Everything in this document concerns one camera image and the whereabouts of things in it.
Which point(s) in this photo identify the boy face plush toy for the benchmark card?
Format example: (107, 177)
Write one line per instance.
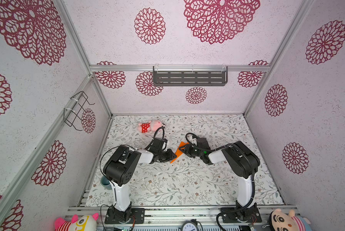
(279, 221)

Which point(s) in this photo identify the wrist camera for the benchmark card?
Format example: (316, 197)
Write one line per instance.
(158, 145)
(202, 143)

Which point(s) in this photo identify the grey wall shelf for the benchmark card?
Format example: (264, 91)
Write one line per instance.
(192, 78)

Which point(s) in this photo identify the round gauge clock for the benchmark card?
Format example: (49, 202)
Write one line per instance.
(190, 225)

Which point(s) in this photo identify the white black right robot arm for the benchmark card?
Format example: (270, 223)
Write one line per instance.
(243, 162)

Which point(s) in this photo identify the pink pig plush toy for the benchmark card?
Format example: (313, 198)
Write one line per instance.
(150, 126)

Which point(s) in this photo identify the pink white plush toy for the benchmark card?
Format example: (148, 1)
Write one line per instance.
(84, 223)

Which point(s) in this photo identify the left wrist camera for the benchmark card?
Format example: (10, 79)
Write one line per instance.
(158, 145)

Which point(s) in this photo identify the teal cup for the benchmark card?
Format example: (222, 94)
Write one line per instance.
(106, 183)

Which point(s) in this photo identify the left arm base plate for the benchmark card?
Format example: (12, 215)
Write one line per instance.
(130, 216)

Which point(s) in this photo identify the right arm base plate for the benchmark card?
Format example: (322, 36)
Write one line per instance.
(248, 215)

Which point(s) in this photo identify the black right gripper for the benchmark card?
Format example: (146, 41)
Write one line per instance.
(188, 148)

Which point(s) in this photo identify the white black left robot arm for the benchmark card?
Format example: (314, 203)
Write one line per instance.
(121, 166)

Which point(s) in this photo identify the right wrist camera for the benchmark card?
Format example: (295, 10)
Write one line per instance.
(202, 143)

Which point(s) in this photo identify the orange square paper sheet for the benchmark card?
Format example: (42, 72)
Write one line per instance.
(178, 152)

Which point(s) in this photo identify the black wire wall rack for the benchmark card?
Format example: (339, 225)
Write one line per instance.
(79, 115)

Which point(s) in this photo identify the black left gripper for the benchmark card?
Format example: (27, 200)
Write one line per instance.
(170, 156)

